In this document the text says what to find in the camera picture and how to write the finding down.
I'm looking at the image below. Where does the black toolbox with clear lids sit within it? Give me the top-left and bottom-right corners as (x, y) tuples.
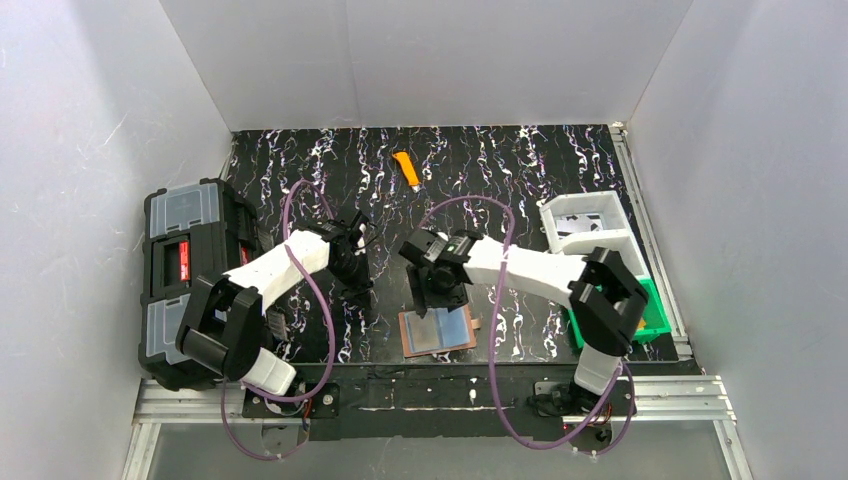
(137, 177), (266, 392)

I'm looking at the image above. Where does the white credit card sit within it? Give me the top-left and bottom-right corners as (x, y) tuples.
(555, 214), (603, 236)

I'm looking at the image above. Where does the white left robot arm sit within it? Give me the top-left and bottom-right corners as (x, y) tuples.
(175, 209), (373, 402)

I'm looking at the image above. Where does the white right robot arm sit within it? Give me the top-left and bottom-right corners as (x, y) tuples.
(399, 228), (650, 395)

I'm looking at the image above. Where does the orange utility knife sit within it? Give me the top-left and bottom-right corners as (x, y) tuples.
(392, 151), (421, 192)

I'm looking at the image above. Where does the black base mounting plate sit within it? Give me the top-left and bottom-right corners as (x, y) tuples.
(241, 362), (614, 444)

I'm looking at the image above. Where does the white plastic bin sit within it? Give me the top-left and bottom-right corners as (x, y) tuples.
(539, 190), (650, 279)

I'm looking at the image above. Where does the green plastic bin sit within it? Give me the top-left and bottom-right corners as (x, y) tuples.
(568, 277), (671, 356)

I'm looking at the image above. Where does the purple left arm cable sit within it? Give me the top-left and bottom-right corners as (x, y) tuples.
(219, 178), (339, 462)

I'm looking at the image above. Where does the aluminium frame rail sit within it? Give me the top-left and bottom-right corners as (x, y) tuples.
(123, 375), (753, 479)

